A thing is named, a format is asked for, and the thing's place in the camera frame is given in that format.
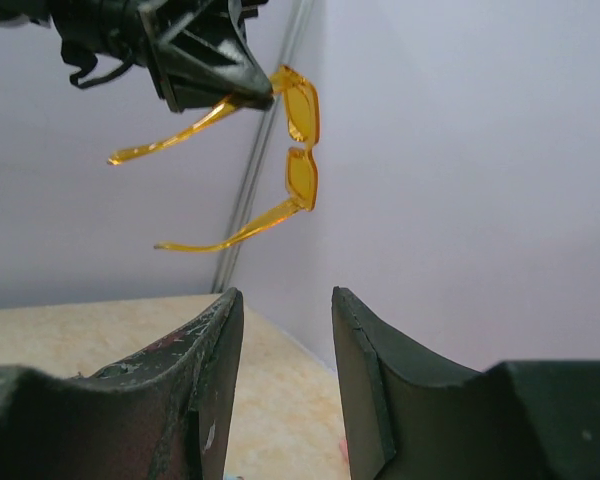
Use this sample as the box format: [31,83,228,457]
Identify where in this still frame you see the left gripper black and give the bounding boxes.
[0,0,273,113]

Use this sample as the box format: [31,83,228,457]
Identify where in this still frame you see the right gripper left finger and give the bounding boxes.
[0,289,244,479]

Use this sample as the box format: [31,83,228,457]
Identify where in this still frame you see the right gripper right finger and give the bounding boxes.
[332,287,600,479]

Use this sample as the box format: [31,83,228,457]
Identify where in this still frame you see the orange sunglasses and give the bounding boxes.
[107,64,321,253]

